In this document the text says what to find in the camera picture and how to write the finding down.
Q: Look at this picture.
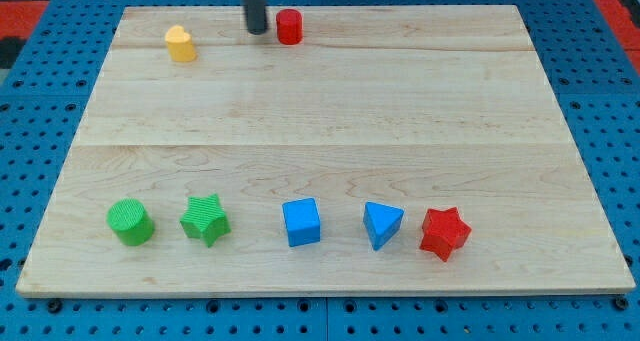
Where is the red cylinder block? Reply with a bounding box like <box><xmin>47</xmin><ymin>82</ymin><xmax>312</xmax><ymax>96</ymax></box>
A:
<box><xmin>276</xmin><ymin>8</ymin><xmax>303</xmax><ymax>45</ymax></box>

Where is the light wooden board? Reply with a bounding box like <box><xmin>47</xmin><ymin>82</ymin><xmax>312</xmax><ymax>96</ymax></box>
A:
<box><xmin>16</xmin><ymin>5</ymin><xmax>635</xmax><ymax>299</ymax></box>

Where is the blue cube block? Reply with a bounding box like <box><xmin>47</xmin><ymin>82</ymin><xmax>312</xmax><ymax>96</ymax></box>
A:
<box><xmin>282</xmin><ymin>198</ymin><xmax>321</xmax><ymax>247</ymax></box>

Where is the blue triangle block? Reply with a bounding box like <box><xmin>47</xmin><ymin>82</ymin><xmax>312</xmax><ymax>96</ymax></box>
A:
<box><xmin>363</xmin><ymin>202</ymin><xmax>404</xmax><ymax>251</ymax></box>

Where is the green star block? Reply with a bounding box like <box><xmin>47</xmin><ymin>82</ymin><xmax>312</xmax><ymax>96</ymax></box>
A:
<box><xmin>180</xmin><ymin>194</ymin><xmax>231</xmax><ymax>247</ymax></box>

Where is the red star block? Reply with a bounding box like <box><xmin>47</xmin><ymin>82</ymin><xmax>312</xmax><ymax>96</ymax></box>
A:
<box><xmin>419</xmin><ymin>207</ymin><xmax>472</xmax><ymax>262</ymax></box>

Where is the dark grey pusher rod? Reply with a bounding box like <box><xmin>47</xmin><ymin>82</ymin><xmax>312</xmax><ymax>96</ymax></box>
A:
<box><xmin>243</xmin><ymin>0</ymin><xmax>268</xmax><ymax>35</ymax></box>

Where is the yellow heart block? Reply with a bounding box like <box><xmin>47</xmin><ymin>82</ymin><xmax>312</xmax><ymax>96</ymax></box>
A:
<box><xmin>164</xmin><ymin>25</ymin><xmax>197</xmax><ymax>62</ymax></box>

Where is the green cylinder block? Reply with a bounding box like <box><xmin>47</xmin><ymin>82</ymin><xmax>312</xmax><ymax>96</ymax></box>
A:
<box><xmin>106</xmin><ymin>198</ymin><xmax>155</xmax><ymax>246</ymax></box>

